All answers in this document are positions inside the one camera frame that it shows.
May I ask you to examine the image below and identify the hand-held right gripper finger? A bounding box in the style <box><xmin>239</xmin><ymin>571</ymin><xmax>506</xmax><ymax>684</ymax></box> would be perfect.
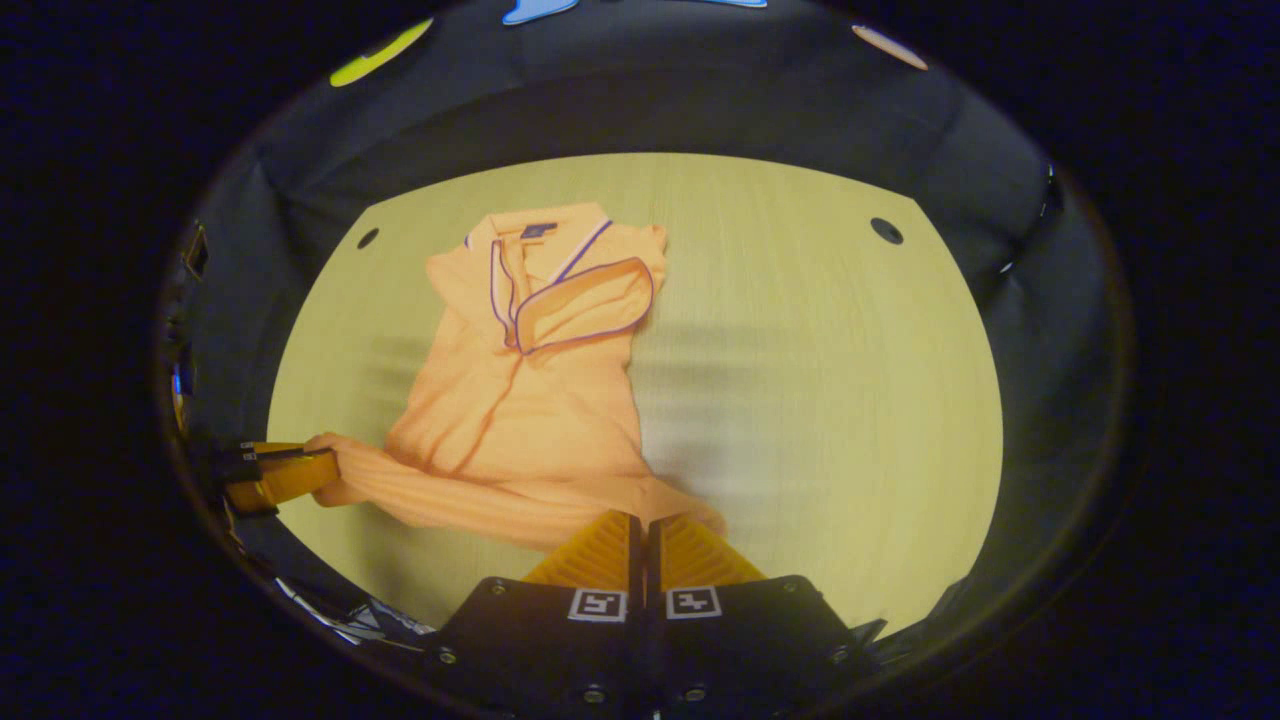
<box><xmin>647</xmin><ymin>512</ymin><xmax>886</xmax><ymax>720</ymax></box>
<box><xmin>428</xmin><ymin>510</ymin><xmax>647</xmax><ymax>720</ymax></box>

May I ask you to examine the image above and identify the orange T-shirt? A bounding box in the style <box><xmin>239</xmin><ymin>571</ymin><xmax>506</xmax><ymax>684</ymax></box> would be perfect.
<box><xmin>303</xmin><ymin>203</ymin><xmax>729</xmax><ymax>553</ymax></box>

